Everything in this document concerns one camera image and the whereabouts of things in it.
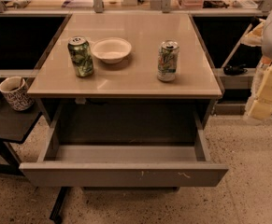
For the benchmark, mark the white paper bowl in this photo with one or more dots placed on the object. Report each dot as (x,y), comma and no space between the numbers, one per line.
(111,50)

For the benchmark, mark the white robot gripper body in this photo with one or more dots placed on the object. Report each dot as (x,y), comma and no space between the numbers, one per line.
(263,65)

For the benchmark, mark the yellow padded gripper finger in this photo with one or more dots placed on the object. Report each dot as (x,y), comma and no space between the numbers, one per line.
(261,106)

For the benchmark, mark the dark side table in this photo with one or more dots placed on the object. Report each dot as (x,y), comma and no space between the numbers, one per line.
(15,126)

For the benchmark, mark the white green soda can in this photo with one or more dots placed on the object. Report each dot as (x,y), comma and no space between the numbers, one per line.
(167,60)

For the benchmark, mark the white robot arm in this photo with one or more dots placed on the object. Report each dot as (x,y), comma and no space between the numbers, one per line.
(260,36)

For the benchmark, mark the white rod with black tip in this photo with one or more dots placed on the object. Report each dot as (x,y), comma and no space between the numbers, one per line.
(234,49)

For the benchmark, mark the grey drawer cabinet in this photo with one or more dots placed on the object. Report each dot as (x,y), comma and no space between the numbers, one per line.
(126,118)

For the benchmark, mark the black object on ledge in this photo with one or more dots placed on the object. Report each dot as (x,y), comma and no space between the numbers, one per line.
(234,70)

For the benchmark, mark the grey open top drawer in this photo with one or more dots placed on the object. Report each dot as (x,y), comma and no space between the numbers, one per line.
(123,173)

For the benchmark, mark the patterned black white mug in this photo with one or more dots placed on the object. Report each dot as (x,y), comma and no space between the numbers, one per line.
(14,90)

